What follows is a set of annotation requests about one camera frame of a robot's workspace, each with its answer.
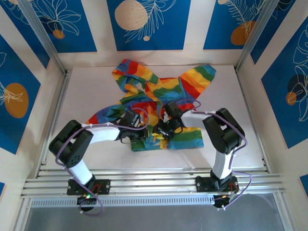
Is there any aluminium frame post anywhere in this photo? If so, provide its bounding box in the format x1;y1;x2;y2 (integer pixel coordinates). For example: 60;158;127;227
235;0;277;73
18;0;67;76

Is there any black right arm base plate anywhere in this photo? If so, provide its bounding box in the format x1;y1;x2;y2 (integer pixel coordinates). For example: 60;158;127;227
196;175;239;193

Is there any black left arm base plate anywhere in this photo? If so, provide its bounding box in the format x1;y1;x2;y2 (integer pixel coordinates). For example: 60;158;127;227
67;178;111;195

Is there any slotted grey cable duct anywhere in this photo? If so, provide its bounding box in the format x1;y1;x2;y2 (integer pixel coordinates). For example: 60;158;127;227
31;194;216;208

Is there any aluminium table side rail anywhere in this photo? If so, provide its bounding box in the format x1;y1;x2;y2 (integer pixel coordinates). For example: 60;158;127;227
36;69;71;179
234;69;271;173

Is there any blue floral wall panel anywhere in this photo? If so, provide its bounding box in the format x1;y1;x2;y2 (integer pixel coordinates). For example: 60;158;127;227
250;0;297;64
203;0;268;51
0;33;42;155
261;16;308;149
31;0;98;54
106;0;192;51
0;0;51;69

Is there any grey metal sheet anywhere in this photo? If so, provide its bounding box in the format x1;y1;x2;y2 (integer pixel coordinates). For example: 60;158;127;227
24;193;287;231

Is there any rainbow striped hooded jacket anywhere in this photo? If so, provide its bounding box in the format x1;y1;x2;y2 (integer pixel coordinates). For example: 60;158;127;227
87;59;217;153

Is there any aluminium mounting rail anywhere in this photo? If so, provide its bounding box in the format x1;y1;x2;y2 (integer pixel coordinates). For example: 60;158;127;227
20;168;287;199

